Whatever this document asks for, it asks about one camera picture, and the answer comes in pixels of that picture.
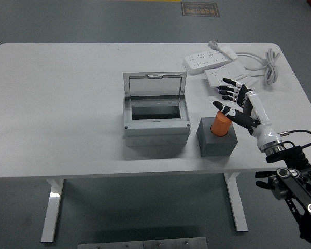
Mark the grey block with round hole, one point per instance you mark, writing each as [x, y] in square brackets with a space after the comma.
[217, 146]

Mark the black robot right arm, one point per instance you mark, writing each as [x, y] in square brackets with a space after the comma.
[287, 181]

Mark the purple round bowl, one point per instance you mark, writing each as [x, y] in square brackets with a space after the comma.
[218, 90]

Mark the brown floor sign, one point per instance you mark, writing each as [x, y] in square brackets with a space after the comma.
[200, 9]

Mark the grey metal plate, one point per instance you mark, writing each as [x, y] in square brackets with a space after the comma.
[142, 243]

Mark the white wall socket panel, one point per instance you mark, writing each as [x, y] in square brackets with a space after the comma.
[213, 76]

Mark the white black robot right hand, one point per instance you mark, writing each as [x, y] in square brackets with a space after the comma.
[259, 122]

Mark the smoky transparent box lid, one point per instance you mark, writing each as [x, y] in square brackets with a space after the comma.
[155, 86]

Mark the orange cylinder battery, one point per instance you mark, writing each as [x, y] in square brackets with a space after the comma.
[220, 125]

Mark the narrow white socket bar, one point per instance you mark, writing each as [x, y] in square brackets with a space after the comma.
[229, 53]

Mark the plain white switch panel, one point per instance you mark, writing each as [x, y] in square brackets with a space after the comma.
[251, 81]
[233, 71]

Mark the wide white power strip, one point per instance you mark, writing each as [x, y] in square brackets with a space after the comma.
[204, 61]

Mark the white table leg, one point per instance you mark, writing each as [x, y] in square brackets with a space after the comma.
[53, 205]
[236, 202]

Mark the grey plastic junction box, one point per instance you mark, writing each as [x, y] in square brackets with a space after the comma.
[155, 129]

